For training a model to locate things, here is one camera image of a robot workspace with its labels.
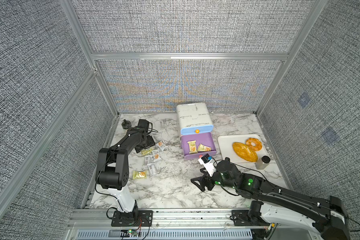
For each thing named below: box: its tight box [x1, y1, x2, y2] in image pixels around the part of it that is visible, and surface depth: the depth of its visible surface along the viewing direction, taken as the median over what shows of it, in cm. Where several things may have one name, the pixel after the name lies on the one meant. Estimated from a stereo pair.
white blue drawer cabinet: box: [176, 102, 214, 146], surface depth 90 cm
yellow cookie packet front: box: [197, 143, 212, 152], surface depth 92 cm
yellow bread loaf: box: [232, 142, 258, 163], surface depth 94 cm
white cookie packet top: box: [156, 141, 167, 152], surface depth 102 cm
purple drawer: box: [180, 132, 218, 160], surface depth 92 cm
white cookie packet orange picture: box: [152, 149, 160, 159], surface depth 97 cm
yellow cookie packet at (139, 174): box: [132, 170, 148, 180], surface depth 87 cm
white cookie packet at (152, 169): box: [147, 163, 156, 176], surface depth 91 cm
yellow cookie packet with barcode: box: [187, 140, 198, 154], surface depth 92 cm
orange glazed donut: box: [245, 137, 263, 152], surface depth 102 cm
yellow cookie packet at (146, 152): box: [141, 148, 153, 156], surface depth 99 cm
